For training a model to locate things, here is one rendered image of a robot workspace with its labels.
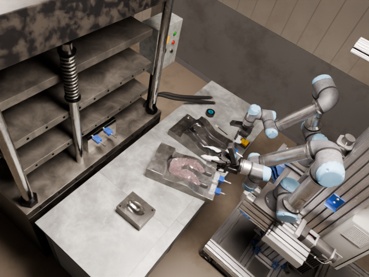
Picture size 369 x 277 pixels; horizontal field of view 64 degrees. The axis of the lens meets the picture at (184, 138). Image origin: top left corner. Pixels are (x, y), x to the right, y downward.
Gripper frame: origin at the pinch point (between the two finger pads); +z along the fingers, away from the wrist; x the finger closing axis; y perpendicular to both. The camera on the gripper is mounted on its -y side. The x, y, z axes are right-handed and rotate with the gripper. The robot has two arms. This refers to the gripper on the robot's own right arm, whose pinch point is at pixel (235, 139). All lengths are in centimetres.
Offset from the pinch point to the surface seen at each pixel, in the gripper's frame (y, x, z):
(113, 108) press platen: -81, -46, -3
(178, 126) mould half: -44.9, -8.9, 14.9
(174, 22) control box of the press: -86, 22, -46
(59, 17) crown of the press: -69, -89, -92
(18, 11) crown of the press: -69, -104, -99
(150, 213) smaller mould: -12, -82, 14
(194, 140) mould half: -24.6, -16.0, 9.8
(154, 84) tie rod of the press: -74, -9, -10
